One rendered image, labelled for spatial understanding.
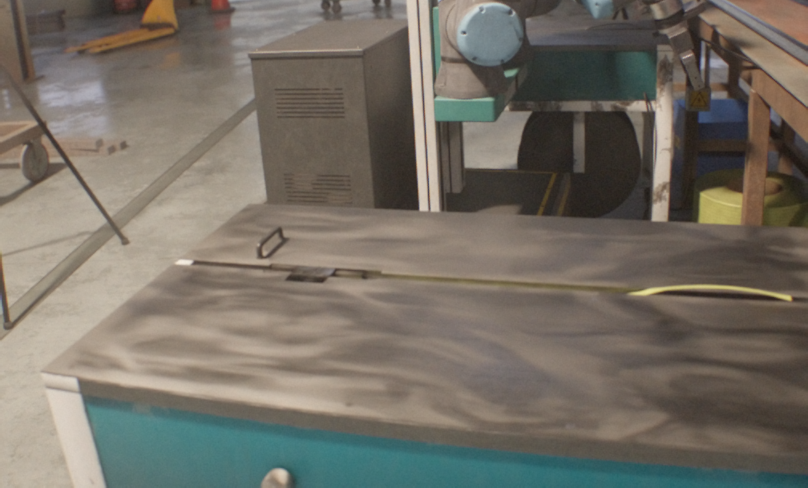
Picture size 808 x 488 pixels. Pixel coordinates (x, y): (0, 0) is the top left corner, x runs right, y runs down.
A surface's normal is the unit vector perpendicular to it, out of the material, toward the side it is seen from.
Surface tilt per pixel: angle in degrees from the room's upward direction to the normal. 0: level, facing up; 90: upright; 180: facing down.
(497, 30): 95
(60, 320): 0
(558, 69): 90
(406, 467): 90
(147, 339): 0
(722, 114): 90
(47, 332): 0
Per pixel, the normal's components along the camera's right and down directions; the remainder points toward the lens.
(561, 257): -0.05, -0.93
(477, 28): 0.15, 0.43
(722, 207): -0.78, 0.26
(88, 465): -0.26, 0.36
